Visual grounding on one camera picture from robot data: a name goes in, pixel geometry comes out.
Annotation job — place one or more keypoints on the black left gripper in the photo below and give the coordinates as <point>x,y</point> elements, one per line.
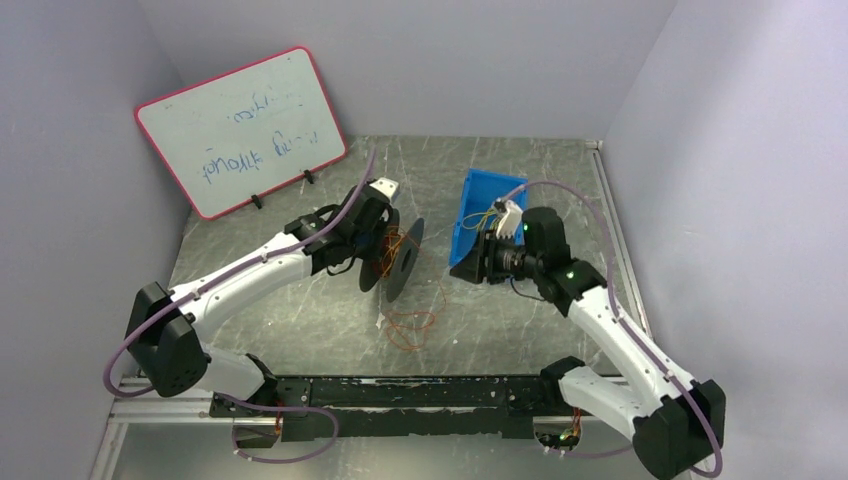
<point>370,234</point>

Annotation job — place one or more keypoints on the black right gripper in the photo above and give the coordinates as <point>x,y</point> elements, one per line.
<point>488,252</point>

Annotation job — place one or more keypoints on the dark grey perforated spool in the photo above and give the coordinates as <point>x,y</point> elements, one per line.
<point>392,259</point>

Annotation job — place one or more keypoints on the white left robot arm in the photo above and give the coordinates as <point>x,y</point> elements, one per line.
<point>170,328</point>

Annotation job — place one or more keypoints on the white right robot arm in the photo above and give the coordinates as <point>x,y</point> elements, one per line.
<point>672,420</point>

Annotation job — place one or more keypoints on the blue plastic bin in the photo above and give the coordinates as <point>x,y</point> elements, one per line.
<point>480,190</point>

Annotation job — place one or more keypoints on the red framed whiteboard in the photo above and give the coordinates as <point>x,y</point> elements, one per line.
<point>242,135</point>

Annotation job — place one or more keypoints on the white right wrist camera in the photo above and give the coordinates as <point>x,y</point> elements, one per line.
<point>509,218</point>

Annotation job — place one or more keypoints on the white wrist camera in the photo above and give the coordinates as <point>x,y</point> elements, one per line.
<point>509,218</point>
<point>387,187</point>

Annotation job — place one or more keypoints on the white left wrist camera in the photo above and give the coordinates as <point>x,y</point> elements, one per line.
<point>387,187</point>

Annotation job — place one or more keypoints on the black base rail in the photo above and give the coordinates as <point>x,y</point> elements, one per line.
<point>383,406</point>

